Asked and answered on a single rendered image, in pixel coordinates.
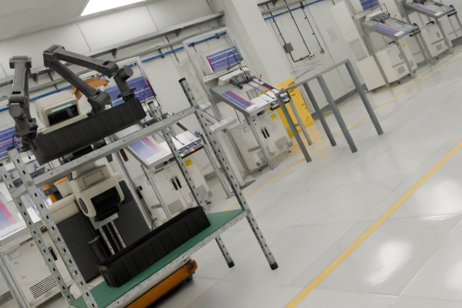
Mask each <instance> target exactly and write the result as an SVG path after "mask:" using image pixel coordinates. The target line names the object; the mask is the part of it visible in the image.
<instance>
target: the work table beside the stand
mask: <svg viewBox="0 0 462 308"><path fill-rule="evenodd" d="M343 64H345V66H346V68H347V70H348V72H349V74H350V76H351V79H352V81H353V83H354V85H355V87H356V89H357V92H358V93H359V95H360V97H361V99H362V102H363V103H364V106H365V108H366V110H367V112H368V114H369V116H370V119H371V121H372V123H373V125H374V127H375V129H376V131H377V134H378V135H381V134H383V133H384V132H383V130H382V128H381V126H380V124H379V122H378V120H377V117H376V115H375V113H374V111H373V109H372V107H371V104H370V102H369V100H368V98H367V97H366V94H365V92H364V90H363V88H362V86H361V84H360V81H359V79H358V77H357V75H356V73H355V71H354V69H353V66H352V64H351V62H350V60H349V59H348V58H347V59H345V60H343V61H341V62H339V63H337V64H335V65H333V66H331V67H328V68H326V69H324V70H322V71H320V72H318V73H317V74H314V75H312V76H310V77H308V78H306V79H304V80H302V81H300V82H297V83H296V84H294V85H292V86H290V87H288V88H286V89H284V90H282V91H280V92H278V93H275V94H274V95H275V97H276V99H277V101H278V103H279V105H280V108H281V110H282V112H283V114H284V116H285V118H286V120H287V122H288V124H289V126H290V128H291V131H292V133H293V134H294V137H295V138H296V141H297V143H298V145H299V147H300V149H301V151H302V154H303V155H304V157H305V159H306V161H307V163H309V162H311V161H312V160H311V158H310V156H309V154H308V152H307V149H306V147H305V145H304V143H303V141H302V139H301V137H300V135H299V133H298V130H297V128H296V126H295V124H294V122H293V120H292V118H291V116H290V114H289V112H288V110H287V107H286V106H285V103H284V102H283V99H282V98H281V94H283V93H285V92H286V91H289V90H291V89H293V88H295V87H297V86H299V85H303V87H304V88H305V91H306V93H307V95H308V97H309V99H310V101H311V103H312V105H313V107H314V110H315V112H316V114H317V116H318V118H319V120H320V122H321V124H322V127H323V129H324V131H325V133H326V134H327V137H328V138H329V141H330V143H331V145H332V146H335V145H337V144H336V141H335V140H334V138H333V136H332V133H331V131H330V129H329V127H328V125H327V123H326V121H325V119H324V116H323V114H322V112H321V110H320V108H319V106H318V104H317V102H316V99H315V98H314V95H313V94H312V92H311V90H310V88H309V85H308V83H307V82H308V81H310V80H313V79H314V78H317V80H318V82H319V84H320V87H321V89H322V91H323V93H324V95H325V97H326V99H327V101H328V103H329V106H330V107H331V110H332V112H333V114H334V116H335V118H336V120H337V122H338V124H339V126H340V128H341V130H342V133H343V135H344V137H345V139H346V141H347V143H348V145H349V147H350V149H351V152H352V153H355V152H357V151H358V150H357V148H356V146H355V143H354V141H353V139H352V137H351V135H350V133H349V130H348V129H347V126H346V124H345V123H344V120H343V119H342V116H341V114H340V112H339V110H338V108H337V106H336V104H335V102H334V99H333V97H332V95H331V93H330V91H329V89H328V87H327V84H326V82H325V80H324V78H323V77H322V75H323V74H325V73H327V72H329V71H331V70H332V69H335V68H336V67H339V66H341V65H343Z"/></svg>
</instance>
